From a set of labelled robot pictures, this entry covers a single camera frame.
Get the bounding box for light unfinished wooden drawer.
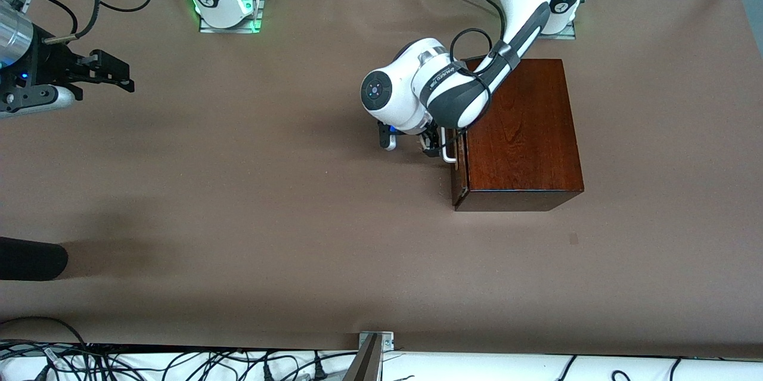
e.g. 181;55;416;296
441;131;472;210

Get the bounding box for dark red-brown wooden cabinet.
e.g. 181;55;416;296
451;59;584;212

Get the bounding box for brown table cover sheet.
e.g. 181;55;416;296
0;0;763;361

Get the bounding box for black foam cylinder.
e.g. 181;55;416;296
0;237;68;281

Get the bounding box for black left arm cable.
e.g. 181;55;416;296
440;27;512;152

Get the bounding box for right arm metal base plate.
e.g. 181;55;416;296
198;0;266;34

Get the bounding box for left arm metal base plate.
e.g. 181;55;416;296
513;20;577;41

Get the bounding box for silver metal bracket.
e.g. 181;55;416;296
358;331;395;351

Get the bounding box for dark aluminium post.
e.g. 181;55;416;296
343;333;383;381

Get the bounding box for black looped cable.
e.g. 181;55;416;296
0;316;89;349

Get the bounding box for tangled black cables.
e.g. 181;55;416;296
0;339;358;381

